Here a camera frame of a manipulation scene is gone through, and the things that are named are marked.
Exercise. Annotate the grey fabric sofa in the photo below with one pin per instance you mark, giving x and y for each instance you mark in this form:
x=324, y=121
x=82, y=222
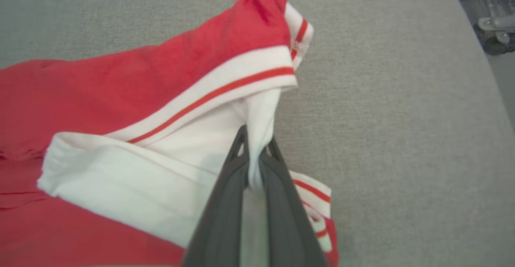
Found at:
x=402, y=138

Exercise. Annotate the red jersey with white trim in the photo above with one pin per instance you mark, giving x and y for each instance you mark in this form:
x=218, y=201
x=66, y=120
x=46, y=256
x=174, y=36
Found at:
x=120, y=90

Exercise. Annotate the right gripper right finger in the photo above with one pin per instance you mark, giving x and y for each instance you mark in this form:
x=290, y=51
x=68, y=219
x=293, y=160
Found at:
x=287, y=234

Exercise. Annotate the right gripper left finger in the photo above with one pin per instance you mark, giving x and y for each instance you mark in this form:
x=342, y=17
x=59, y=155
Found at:
x=221, y=226

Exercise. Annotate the metal stand with caster wheel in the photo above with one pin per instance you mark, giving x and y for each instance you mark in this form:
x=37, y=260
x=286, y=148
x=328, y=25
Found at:
x=497, y=21

